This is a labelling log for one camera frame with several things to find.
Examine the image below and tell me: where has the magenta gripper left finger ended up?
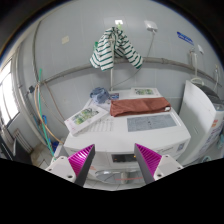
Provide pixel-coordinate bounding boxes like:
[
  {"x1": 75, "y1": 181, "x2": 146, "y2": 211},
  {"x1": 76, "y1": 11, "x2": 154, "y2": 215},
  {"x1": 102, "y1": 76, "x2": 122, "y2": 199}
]
[{"x1": 46, "y1": 144, "x2": 95, "y2": 187}]

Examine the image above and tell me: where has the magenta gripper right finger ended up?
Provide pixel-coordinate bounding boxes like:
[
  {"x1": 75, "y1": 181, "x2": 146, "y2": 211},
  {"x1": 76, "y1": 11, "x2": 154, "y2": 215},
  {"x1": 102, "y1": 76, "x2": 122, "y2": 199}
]
[{"x1": 134, "y1": 144, "x2": 183, "y2": 184}]

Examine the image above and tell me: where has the brown folded towel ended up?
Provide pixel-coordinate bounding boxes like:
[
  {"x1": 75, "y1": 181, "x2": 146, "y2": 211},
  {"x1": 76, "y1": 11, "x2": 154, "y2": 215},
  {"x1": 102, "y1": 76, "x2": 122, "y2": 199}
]
[{"x1": 110, "y1": 97, "x2": 171, "y2": 117}]

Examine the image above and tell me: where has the white washing machine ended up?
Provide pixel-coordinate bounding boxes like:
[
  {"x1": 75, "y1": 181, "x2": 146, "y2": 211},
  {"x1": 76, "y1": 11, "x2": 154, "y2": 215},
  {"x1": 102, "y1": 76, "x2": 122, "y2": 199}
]
[
  {"x1": 178, "y1": 80, "x2": 224, "y2": 165},
  {"x1": 62, "y1": 87, "x2": 192, "y2": 168}
]

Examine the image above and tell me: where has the white illustrated booklet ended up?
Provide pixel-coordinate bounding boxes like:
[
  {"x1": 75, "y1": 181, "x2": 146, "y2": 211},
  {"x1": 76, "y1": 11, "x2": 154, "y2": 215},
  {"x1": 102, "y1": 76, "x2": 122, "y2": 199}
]
[{"x1": 64, "y1": 105, "x2": 108, "y2": 135}]

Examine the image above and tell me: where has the white illustrated card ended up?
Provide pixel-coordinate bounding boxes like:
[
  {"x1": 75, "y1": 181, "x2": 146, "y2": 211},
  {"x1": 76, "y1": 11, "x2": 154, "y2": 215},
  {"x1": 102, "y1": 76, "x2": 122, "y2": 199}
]
[{"x1": 130, "y1": 87, "x2": 161, "y2": 98}]

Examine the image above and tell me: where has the blue grey crumpled cloth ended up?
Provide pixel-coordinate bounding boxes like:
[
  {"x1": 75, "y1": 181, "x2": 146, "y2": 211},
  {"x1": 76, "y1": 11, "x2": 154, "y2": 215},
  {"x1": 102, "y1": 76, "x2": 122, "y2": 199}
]
[{"x1": 90, "y1": 87, "x2": 109, "y2": 104}]

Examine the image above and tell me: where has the small blue card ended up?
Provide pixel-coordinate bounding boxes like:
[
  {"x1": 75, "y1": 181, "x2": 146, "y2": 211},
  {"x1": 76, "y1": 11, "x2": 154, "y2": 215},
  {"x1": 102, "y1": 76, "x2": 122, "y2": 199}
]
[{"x1": 110, "y1": 93, "x2": 119, "y2": 100}]

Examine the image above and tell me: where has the green white striped cloth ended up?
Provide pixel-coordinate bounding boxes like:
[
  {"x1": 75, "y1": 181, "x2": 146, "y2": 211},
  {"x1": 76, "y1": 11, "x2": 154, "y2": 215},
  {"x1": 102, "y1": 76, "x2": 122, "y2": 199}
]
[{"x1": 90, "y1": 27, "x2": 143, "y2": 67}]

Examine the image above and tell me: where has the grey vertical pipe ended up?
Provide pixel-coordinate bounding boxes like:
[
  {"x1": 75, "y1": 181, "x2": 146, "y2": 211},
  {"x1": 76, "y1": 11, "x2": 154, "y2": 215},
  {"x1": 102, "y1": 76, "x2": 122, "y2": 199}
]
[{"x1": 12, "y1": 46, "x2": 45, "y2": 144}]

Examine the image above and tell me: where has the window with frame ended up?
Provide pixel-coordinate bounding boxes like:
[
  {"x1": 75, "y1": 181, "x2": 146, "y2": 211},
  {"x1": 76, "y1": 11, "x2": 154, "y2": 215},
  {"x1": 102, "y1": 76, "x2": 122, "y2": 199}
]
[{"x1": 0, "y1": 60, "x2": 19, "y2": 125}]

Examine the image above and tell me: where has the green hose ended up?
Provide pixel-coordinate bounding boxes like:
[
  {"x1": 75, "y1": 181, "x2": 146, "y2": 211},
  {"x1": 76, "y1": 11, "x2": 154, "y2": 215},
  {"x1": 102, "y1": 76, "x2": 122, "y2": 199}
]
[{"x1": 37, "y1": 68, "x2": 55, "y2": 157}]

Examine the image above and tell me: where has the grey horizontal wall pipe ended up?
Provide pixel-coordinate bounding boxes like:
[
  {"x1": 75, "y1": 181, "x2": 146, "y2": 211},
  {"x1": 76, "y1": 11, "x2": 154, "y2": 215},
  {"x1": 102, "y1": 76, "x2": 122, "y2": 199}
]
[{"x1": 40, "y1": 57, "x2": 222, "y2": 88}]

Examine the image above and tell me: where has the blue wall sign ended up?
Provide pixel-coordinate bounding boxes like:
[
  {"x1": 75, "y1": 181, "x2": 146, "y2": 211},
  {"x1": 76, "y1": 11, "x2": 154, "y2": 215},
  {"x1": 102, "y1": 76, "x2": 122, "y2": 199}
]
[{"x1": 177, "y1": 32, "x2": 194, "y2": 46}]

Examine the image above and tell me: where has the white wall socket box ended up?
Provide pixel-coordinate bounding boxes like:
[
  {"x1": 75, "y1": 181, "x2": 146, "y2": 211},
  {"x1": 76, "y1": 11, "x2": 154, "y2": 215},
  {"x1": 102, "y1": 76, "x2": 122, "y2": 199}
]
[{"x1": 145, "y1": 20, "x2": 158, "y2": 32}]

